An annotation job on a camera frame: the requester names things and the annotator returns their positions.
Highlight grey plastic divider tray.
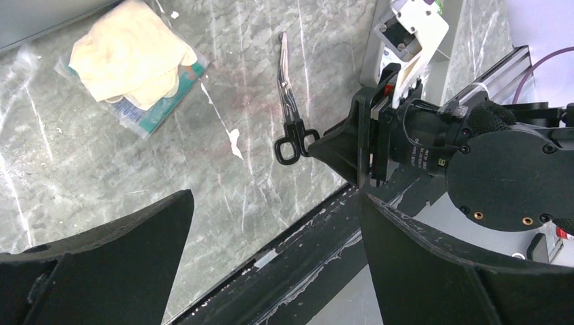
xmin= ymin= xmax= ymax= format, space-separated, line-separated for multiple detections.
xmin=359 ymin=0 xmax=449 ymax=108

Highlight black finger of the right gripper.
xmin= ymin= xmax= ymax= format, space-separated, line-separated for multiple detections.
xmin=308 ymin=87 xmax=372 ymax=188

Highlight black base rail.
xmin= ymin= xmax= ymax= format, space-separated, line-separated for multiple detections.
xmin=170 ymin=45 xmax=552 ymax=325

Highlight cream latex gloves packet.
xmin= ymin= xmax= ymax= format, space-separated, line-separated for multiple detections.
xmin=54 ymin=1 xmax=210 ymax=139

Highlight grey metal medicine case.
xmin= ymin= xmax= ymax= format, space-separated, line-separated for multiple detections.
xmin=1 ymin=0 xmax=118 ymax=53

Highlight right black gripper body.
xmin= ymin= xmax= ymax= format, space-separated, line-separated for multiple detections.
xmin=368 ymin=63 xmax=471 ymax=186

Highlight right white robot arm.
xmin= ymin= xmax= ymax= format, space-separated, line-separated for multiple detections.
xmin=308 ymin=64 xmax=573 ymax=232

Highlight black handled scissors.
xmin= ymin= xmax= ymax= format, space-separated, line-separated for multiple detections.
xmin=273 ymin=32 xmax=320 ymax=166

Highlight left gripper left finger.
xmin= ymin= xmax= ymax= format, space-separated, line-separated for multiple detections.
xmin=1 ymin=190 xmax=194 ymax=324

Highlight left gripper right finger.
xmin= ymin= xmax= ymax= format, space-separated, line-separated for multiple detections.
xmin=359 ymin=193 xmax=573 ymax=324

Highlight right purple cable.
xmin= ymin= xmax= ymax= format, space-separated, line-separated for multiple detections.
xmin=512 ymin=45 xmax=574 ymax=105

